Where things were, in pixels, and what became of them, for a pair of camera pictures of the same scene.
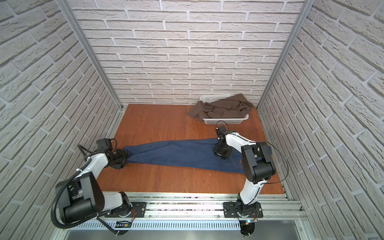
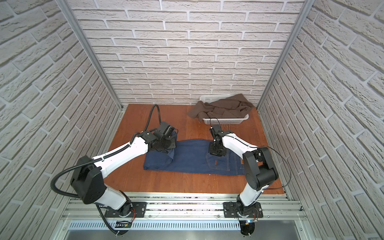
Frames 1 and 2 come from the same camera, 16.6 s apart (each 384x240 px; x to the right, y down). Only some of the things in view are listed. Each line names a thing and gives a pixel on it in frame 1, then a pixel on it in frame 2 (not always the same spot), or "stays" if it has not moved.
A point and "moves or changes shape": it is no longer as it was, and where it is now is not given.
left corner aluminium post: [92, 51] stays
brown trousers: [234, 106] stays
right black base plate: [230, 210] stays
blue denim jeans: [192, 154] moves or changes shape
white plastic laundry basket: [210, 98] stays
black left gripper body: [122, 158] -> [171, 143]
